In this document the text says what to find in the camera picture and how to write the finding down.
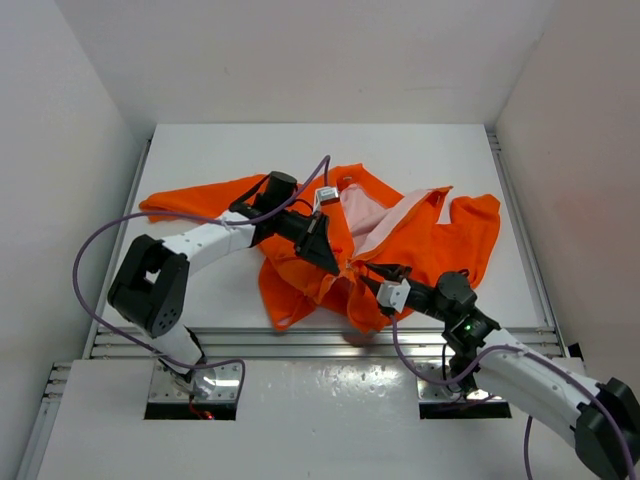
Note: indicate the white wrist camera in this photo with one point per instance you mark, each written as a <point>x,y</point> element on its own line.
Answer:
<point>324,197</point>
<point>393,295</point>

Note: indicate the orange zip jacket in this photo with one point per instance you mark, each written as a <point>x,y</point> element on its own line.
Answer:
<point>373,223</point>

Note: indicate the aluminium rail frame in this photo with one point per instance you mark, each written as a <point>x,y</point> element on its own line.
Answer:
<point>320,401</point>

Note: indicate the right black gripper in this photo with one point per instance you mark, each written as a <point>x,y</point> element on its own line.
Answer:
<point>389,272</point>

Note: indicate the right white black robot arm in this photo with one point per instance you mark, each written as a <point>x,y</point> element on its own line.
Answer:
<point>599,420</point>

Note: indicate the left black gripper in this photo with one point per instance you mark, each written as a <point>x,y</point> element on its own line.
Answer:
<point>311,242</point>

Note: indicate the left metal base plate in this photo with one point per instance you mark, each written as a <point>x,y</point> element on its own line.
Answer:
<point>220,384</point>

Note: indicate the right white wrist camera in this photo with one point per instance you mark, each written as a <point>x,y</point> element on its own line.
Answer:
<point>393,295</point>

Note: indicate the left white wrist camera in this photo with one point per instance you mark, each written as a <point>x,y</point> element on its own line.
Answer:
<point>324,197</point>

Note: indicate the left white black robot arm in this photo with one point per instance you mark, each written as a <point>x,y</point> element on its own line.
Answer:
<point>149,289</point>

